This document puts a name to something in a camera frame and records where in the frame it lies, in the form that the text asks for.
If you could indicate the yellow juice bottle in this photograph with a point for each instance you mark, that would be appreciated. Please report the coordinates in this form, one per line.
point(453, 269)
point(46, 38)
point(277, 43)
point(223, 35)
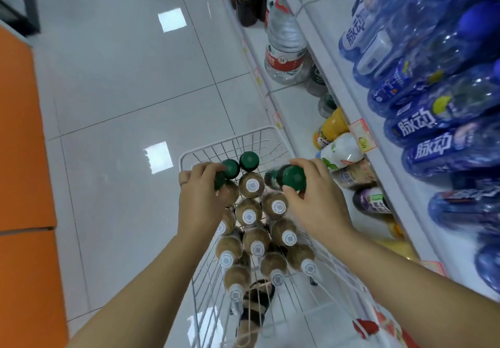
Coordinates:
point(330, 129)

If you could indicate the white green-label juice bottle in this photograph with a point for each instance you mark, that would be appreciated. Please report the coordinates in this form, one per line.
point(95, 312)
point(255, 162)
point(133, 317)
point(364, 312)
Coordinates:
point(343, 152)

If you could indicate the person's left black sandal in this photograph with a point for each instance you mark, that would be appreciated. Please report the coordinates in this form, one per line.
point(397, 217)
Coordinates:
point(256, 304)

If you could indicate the person's left leg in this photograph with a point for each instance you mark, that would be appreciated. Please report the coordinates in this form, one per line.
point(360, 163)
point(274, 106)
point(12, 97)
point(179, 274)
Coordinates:
point(246, 336)

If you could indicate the orange panelled display rack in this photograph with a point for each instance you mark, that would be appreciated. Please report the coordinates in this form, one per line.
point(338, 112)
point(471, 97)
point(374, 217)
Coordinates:
point(23, 164)

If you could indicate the person's right hand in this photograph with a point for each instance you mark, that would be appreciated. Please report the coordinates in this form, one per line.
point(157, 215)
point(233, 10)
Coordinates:
point(320, 207)

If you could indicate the red yellow price tag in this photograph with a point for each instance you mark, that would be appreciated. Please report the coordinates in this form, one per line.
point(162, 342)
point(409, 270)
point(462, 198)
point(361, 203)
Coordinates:
point(433, 267)
point(363, 136)

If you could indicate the row of blue drink bottles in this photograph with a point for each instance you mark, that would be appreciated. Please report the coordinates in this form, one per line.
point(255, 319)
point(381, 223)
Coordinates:
point(429, 125)

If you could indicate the black low display stand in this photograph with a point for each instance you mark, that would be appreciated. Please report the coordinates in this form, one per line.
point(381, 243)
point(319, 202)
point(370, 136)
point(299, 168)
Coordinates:
point(15, 0)

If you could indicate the green-capped dark coffee bottle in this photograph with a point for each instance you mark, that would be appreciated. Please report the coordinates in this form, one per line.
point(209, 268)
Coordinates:
point(218, 181)
point(293, 176)

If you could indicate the red white drink carton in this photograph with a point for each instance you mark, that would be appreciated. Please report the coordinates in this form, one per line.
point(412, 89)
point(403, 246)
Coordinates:
point(394, 332)

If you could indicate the person's right forearm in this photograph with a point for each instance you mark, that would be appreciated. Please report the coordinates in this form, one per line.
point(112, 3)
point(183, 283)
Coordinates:
point(422, 293)

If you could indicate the dark grey drink bottle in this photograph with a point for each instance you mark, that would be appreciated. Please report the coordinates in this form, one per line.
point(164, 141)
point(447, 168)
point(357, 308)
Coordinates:
point(315, 80)
point(327, 103)

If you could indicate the red-handled white wire cart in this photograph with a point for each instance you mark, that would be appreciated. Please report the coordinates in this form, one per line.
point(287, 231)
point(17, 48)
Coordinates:
point(365, 327)

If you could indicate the store shelving unit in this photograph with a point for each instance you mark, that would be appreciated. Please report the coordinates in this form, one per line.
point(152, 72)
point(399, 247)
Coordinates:
point(332, 8)

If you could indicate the purple juice bottle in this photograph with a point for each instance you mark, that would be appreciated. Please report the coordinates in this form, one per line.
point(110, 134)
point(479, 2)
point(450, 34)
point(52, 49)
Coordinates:
point(371, 201)

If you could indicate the person's left hand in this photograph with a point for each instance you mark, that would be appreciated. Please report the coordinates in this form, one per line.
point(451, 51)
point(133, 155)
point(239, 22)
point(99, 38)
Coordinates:
point(199, 203)

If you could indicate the bunch of white-capped tan bottles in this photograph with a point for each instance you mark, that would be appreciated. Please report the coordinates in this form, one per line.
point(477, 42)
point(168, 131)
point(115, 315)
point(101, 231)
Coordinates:
point(250, 215)

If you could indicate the large water bottle red label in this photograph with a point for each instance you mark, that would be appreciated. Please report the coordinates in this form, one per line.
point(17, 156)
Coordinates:
point(283, 47)

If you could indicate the person's left forearm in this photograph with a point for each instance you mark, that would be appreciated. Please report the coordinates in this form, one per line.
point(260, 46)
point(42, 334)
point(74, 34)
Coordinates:
point(136, 301)

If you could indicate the row of Starbucks bottles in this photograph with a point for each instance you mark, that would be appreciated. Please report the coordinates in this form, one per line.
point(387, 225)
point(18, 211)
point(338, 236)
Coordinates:
point(249, 161)

